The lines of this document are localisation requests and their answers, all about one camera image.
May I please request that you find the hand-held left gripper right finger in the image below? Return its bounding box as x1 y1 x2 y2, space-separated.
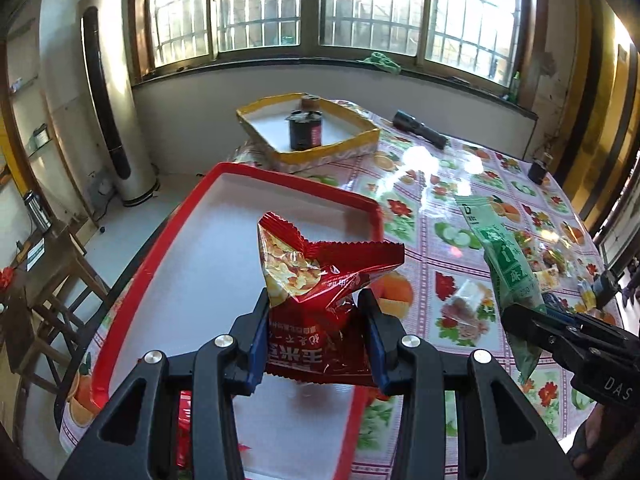
356 289 583 480

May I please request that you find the red plastic tray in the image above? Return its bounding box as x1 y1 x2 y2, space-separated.
91 161 385 480

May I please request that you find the floral fruit print tablecloth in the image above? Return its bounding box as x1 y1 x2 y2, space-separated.
59 100 626 480

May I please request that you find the small yellow wrapped snack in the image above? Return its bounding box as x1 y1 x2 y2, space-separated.
532 266 560 293

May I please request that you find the yellow cardboard tray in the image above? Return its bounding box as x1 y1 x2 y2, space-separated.
236 92 382 171

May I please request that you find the clear wrapped snack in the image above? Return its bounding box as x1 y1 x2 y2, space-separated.
442 280 498 322

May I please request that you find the small black jar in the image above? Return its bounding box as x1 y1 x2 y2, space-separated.
528 152 551 186

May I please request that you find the black flashlight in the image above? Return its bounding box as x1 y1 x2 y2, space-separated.
392 110 448 150

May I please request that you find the barred window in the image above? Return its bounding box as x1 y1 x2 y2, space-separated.
131 0 538 91

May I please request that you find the green cloth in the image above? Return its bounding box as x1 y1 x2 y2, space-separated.
356 51 402 75

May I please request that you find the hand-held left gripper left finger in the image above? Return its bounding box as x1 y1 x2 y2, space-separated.
57 287 273 480

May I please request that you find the red snack packet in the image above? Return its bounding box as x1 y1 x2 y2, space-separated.
176 389 195 468
257 211 407 387

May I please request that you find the wooden chair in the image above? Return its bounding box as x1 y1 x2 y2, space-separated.
0 225 111 391

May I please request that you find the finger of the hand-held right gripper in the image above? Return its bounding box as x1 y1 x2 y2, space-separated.
581 270 624 311
501 304 577 367

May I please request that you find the black can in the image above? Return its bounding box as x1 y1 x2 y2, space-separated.
285 110 325 152

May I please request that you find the green snack packet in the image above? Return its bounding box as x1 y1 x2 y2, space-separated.
456 196 548 386

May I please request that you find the white tower air conditioner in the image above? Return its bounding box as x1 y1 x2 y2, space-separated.
76 0 160 207

